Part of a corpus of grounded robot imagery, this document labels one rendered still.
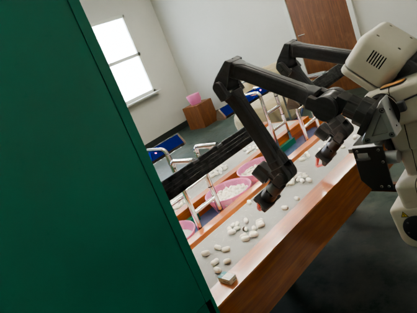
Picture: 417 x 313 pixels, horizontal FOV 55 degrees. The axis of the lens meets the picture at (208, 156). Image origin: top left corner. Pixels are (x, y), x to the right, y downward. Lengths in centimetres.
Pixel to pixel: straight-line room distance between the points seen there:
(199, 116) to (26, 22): 669
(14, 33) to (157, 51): 739
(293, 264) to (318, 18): 527
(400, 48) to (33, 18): 99
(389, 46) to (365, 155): 35
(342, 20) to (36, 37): 568
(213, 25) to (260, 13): 104
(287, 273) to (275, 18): 568
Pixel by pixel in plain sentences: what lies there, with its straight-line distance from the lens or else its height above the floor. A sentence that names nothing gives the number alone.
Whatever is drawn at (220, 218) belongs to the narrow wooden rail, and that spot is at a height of 76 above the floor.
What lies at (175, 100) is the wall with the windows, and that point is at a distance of 836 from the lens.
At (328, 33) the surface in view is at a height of 92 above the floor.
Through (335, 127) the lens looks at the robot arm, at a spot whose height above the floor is 101.
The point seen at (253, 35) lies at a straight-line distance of 722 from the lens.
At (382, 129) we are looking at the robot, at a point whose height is 114.
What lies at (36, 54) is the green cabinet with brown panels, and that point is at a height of 166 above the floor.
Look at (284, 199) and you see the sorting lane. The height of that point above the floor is 74.
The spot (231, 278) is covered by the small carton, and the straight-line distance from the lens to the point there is 143.
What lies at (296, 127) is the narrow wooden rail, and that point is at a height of 75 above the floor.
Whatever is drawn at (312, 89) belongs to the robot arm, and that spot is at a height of 129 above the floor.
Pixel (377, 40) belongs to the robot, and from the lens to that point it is 131.
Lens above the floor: 156
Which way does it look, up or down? 16 degrees down
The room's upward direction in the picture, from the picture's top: 22 degrees counter-clockwise
